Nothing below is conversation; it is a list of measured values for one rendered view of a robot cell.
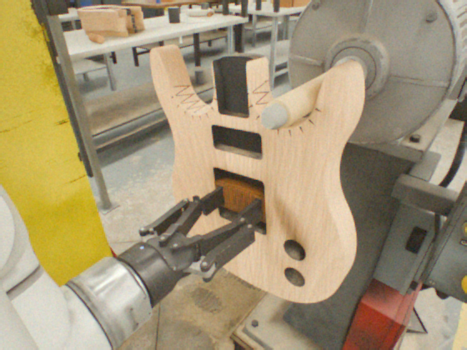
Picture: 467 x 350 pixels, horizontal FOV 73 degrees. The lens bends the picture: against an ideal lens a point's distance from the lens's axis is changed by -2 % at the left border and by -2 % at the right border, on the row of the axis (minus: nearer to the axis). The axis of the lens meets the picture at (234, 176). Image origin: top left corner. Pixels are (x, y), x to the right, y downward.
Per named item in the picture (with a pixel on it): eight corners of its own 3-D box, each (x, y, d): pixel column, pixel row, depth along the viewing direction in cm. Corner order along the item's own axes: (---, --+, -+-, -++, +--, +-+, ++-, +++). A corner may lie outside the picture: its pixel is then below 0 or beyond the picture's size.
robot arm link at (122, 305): (123, 367, 34) (165, 327, 38) (96, 310, 29) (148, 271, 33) (81, 323, 39) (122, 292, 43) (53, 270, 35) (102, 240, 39)
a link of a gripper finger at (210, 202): (206, 216, 51) (203, 214, 52) (233, 195, 56) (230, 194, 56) (203, 200, 50) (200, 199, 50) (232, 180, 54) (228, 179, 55)
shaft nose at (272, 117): (291, 120, 33) (275, 128, 35) (279, 99, 32) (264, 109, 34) (281, 127, 31) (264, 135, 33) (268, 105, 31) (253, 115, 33)
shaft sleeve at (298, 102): (361, 79, 44) (342, 90, 46) (350, 58, 44) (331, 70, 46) (296, 122, 32) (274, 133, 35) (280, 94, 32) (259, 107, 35)
